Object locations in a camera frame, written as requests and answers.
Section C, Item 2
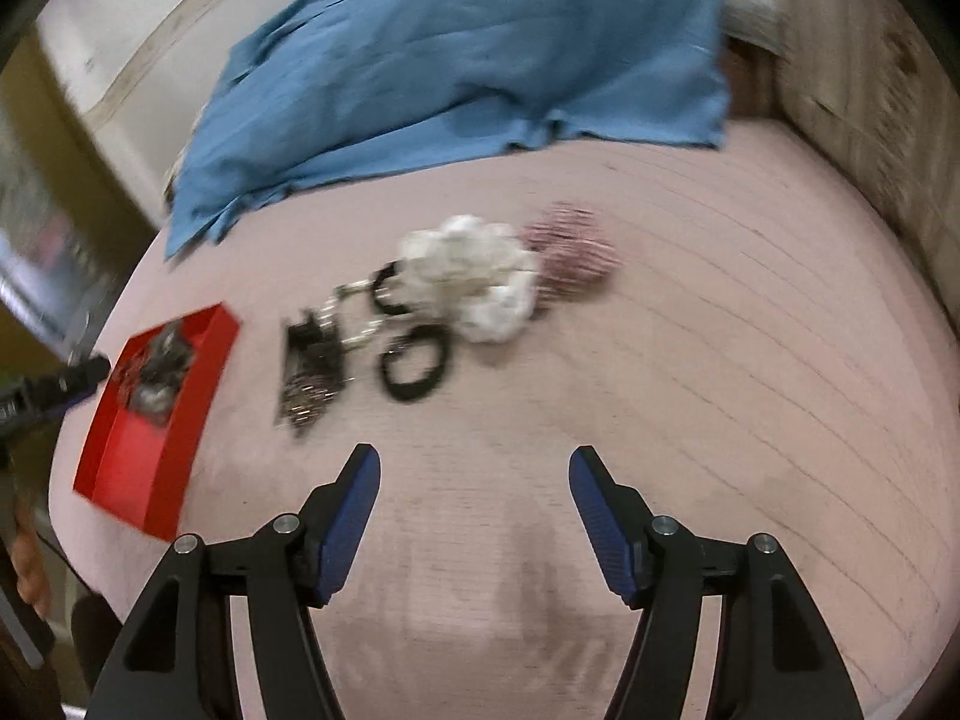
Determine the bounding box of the dark beaded hair clip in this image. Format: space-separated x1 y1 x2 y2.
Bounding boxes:
278 309 347 437

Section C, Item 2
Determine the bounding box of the white pearl bracelet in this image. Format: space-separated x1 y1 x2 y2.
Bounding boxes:
314 278 392 350

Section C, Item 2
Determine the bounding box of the black hair tie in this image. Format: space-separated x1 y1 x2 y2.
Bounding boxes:
369 260 415 317
377 323 454 403

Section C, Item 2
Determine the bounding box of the pink checked scrunchie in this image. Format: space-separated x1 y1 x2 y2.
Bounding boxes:
521 203 620 305

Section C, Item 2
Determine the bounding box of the white red-dotted scrunchie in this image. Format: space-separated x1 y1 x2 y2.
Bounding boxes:
397 215 540 344

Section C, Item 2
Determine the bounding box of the person's left hand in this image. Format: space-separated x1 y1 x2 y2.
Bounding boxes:
10 500 52 619

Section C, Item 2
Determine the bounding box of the grey scrunchie in tray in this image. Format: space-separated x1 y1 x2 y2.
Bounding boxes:
117 320 195 426

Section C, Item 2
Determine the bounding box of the red tray box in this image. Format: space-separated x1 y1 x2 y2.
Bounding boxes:
73 302 239 541

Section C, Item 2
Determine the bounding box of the pink quilted bed cover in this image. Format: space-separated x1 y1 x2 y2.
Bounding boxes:
98 122 958 718

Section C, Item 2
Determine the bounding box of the blue cloth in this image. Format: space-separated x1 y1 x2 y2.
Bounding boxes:
166 0 729 255

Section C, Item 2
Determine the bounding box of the striped floral cushion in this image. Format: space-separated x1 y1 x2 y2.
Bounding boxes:
778 0 958 317

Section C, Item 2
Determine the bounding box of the glass door wooden frame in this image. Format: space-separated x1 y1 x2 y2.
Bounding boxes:
2 29 156 379

